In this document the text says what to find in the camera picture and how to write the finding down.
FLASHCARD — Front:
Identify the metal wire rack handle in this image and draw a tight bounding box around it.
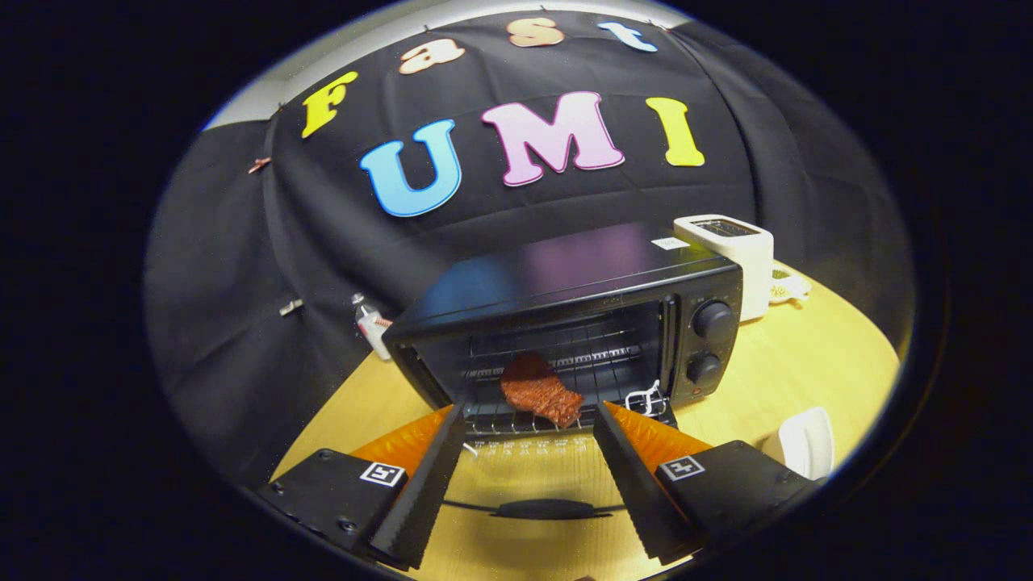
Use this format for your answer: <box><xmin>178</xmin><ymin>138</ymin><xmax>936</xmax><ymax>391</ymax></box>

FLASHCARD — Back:
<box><xmin>625</xmin><ymin>379</ymin><xmax>667</xmax><ymax>417</ymax></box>

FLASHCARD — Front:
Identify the brown steak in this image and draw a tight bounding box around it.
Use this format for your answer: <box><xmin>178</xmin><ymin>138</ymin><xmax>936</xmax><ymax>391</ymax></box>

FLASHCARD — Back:
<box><xmin>500</xmin><ymin>353</ymin><xmax>583</xmax><ymax>428</ymax></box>

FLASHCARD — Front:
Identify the white divided dish with beans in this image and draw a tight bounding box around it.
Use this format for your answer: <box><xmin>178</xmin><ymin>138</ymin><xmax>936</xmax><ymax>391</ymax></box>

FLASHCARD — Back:
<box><xmin>768</xmin><ymin>266</ymin><xmax>813</xmax><ymax>306</ymax></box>

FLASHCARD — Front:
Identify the white toaster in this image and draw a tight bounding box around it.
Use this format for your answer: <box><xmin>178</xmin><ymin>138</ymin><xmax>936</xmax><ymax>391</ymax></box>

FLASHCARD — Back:
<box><xmin>674</xmin><ymin>214</ymin><xmax>776</xmax><ymax>324</ymax></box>

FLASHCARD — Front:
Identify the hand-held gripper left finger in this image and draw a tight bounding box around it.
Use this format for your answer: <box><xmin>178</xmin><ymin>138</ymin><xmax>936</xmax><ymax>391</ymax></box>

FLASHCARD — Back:
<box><xmin>258</xmin><ymin>403</ymin><xmax>469</xmax><ymax>571</ymax></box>

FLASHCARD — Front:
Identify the white plastic tray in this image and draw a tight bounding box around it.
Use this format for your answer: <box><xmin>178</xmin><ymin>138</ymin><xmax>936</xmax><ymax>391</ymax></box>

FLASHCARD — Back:
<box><xmin>763</xmin><ymin>406</ymin><xmax>836</xmax><ymax>481</ymax></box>

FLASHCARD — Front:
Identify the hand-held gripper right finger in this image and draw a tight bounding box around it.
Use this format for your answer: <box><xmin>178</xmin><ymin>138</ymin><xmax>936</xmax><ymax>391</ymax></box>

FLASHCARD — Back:
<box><xmin>593</xmin><ymin>401</ymin><xmax>824</xmax><ymax>566</ymax></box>

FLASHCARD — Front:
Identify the black toaster oven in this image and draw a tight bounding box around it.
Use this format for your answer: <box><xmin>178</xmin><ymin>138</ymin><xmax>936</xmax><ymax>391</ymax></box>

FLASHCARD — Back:
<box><xmin>382</xmin><ymin>222</ymin><xmax>745</xmax><ymax>521</ymax></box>

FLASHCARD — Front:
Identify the clear plastic bottle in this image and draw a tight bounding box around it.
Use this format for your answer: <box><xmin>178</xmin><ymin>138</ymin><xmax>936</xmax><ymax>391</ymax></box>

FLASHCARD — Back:
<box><xmin>352</xmin><ymin>293</ymin><xmax>394</xmax><ymax>362</ymax></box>

